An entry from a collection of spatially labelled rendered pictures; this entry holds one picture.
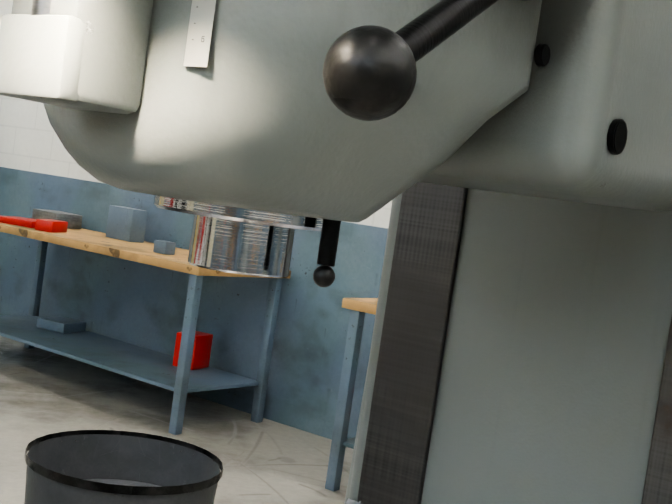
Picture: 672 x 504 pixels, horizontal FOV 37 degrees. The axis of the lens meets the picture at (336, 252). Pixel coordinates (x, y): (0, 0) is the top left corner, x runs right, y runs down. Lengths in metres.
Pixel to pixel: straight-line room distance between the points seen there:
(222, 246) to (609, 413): 0.41
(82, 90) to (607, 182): 0.28
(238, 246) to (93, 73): 0.11
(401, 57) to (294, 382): 5.49
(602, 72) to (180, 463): 2.32
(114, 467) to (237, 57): 2.45
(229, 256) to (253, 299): 5.52
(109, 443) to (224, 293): 3.43
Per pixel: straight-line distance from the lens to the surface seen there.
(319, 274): 0.44
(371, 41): 0.31
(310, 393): 5.73
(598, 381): 0.78
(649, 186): 0.59
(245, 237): 0.45
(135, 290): 6.66
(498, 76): 0.46
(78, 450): 2.75
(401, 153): 0.43
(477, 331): 0.82
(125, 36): 0.39
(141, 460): 2.78
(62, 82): 0.37
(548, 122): 0.51
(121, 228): 6.31
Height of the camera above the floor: 1.32
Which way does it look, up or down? 3 degrees down
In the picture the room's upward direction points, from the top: 8 degrees clockwise
